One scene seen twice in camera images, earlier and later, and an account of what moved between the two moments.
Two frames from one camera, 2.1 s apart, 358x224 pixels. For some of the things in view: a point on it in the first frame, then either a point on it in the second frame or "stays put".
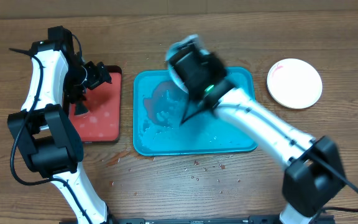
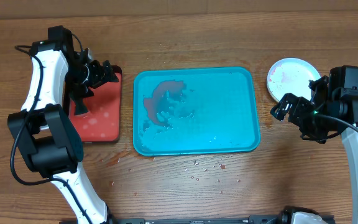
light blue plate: [189, 40] → [291, 75]
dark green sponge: [80, 108] stays put
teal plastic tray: [158, 103] stays put
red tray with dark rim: [102, 123] stays put
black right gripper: [196, 104] → [299, 109]
